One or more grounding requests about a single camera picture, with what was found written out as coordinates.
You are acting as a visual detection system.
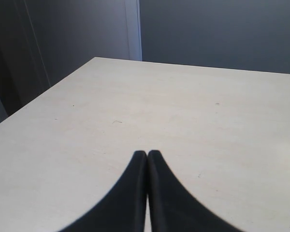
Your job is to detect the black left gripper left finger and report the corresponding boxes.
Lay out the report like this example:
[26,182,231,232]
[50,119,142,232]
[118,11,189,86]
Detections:
[62,150,147,232]

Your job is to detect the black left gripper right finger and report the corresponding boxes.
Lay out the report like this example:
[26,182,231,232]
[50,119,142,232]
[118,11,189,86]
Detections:
[147,150,236,232]

